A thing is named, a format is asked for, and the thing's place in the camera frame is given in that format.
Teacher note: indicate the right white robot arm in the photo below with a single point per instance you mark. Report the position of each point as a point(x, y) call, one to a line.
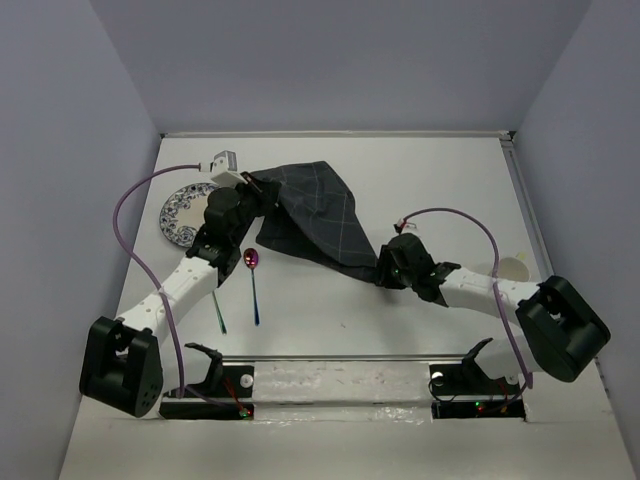
point(550, 327)

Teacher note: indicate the pale yellow paper cup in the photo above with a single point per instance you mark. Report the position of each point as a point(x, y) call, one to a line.
point(511, 268)

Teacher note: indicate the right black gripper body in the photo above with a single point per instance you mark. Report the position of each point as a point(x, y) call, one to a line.
point(390, 275)

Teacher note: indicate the iridescent spoon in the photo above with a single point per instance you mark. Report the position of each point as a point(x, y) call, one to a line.
point(251, 260)

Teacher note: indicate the iridescent fork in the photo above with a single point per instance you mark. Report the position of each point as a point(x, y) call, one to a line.
point(220, 318)

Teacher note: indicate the dark checked cloth napkin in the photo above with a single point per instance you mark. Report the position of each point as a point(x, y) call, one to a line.
point(316, 220)

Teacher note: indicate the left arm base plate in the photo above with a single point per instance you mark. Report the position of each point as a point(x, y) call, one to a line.
point(224, 393)

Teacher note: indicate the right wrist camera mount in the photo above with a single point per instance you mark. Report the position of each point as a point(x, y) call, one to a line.
point(403, 226)

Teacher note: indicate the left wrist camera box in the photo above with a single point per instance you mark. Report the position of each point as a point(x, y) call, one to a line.
point(223, 170)

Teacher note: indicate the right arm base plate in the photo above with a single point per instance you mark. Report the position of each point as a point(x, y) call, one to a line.
point(463, 391)

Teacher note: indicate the blue floral plate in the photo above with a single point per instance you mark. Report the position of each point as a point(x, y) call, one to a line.
point(182, 214)

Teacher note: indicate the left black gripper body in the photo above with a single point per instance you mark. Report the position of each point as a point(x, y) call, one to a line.
point(253, 204)

